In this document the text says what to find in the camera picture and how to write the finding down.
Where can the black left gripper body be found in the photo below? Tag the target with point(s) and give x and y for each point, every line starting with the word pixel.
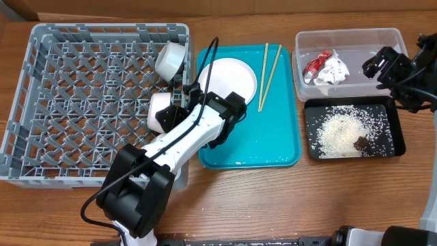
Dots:
pixel 177 114

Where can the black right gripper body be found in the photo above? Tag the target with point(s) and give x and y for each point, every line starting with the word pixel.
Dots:
pixel 382 61

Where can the grey bowl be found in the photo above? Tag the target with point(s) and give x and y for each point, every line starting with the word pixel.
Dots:
pixel 169 60

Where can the white napkin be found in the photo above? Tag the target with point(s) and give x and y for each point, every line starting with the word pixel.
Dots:
pixel 333 72

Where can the white paper cup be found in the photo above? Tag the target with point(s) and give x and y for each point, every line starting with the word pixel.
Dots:
pixel 160 136

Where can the red snack wrapper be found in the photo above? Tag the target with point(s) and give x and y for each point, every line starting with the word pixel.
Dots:
pixel 312 68

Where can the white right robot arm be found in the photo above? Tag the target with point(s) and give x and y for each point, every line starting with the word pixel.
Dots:
pixel 412 84

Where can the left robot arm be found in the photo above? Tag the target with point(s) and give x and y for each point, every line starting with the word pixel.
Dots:
pixel 135 193

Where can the grey dishwasher rack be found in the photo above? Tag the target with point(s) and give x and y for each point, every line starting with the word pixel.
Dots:
pixel 83 93

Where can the large white plate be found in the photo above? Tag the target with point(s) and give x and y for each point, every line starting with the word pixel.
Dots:
pixel 232 75

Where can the clear plastic bin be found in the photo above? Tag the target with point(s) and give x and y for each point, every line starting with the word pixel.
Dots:
pixel 354 47

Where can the black tray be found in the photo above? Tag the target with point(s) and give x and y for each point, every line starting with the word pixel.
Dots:
pixel 387 102

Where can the brown food scrap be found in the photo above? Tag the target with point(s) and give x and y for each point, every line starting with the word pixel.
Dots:
pixel 361 144

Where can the rice pile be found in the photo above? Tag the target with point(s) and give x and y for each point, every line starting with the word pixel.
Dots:
pixel 332 130

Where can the teal plastic tray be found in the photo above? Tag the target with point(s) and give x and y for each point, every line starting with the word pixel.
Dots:
pixel 267 138

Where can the left wooden chopstick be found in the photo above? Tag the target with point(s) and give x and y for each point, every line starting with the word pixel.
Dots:
pixel 263 77

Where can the wooden chopstick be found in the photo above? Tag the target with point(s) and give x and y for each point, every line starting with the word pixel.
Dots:
pixel 271 75
pixel 263 77

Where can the right wooden chopstick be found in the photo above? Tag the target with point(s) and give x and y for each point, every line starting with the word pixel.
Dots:
pixel 271 75

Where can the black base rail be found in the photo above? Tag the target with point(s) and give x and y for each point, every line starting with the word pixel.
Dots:
pixel 302 241

